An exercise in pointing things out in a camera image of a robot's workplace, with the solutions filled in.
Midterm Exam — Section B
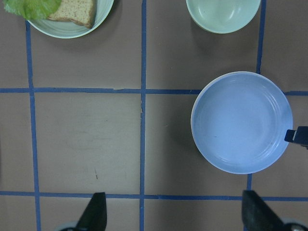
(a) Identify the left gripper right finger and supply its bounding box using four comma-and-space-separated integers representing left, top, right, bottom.
242, 190, 308, 231

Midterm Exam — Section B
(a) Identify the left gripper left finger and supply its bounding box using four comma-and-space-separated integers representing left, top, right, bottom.
74, 192, 107, 231

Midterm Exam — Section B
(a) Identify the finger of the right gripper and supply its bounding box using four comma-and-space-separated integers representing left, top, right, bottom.
284, 126, 308, 149

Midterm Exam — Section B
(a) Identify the blue plate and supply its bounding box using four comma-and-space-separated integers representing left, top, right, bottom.
191, 71, 293, 174

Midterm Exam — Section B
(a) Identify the light green bowl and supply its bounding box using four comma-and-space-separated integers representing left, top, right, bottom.
186, 0, 261, 34

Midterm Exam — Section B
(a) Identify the light green plate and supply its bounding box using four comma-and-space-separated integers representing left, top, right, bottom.
28, 0, 114, 39

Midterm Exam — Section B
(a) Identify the bread slice on plate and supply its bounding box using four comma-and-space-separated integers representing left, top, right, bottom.
47, 0, 97, 29

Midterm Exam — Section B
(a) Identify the green lettuce leaf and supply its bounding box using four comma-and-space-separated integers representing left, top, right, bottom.
2, 0, 62, 20

